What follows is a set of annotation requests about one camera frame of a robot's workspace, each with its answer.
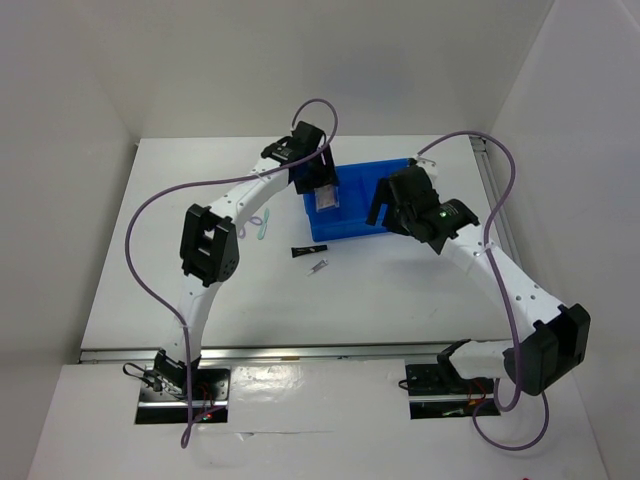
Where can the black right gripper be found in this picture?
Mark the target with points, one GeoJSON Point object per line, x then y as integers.
{"type": "Point", "coordinates": [382, 195]}

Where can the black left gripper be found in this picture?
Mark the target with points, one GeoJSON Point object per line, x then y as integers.
{"type": "Point", "coordinates": [326, 174]}

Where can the clear false eyelash box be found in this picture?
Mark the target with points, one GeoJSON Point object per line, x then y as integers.
{"type": "Point", "coordinates": [326, 198]}

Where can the mint green eyebrow razor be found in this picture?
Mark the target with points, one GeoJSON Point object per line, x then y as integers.
{"type": "Point", "coordinates": [264, 225]}

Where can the black mascara tube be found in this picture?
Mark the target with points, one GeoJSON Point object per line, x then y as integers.
{"type": "Point", "coordinates": [307, 250]}

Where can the clear silver tweezers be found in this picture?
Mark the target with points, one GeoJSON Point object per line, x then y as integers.
{"type": "Point", "coordinates": [316, 268]}

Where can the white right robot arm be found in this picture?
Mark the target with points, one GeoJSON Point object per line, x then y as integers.
{"type": "Point", "coordinates": [548, 339]}

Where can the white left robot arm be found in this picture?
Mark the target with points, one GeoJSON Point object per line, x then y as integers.
{"type": "Point", "coordinates": [209, 247]}

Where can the blue plastic organizer bin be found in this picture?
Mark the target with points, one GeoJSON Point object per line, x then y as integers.
{"type": "Point", "coordinates": [355, 192]}

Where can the aluminium side rail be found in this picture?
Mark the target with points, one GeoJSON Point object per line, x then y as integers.
{"type": "Point", "coordinates": [501, 227]}

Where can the aluminium front rail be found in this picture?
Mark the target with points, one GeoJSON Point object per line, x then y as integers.
{"type": "Point", "coordinates": [229, 355]}

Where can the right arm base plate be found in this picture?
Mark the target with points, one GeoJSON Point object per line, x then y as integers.
{"type": "Point", "coordinates": [432, 396]}

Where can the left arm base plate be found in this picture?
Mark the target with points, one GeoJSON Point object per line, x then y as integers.
{"type": "Point", "coordinates": [160, 403]}

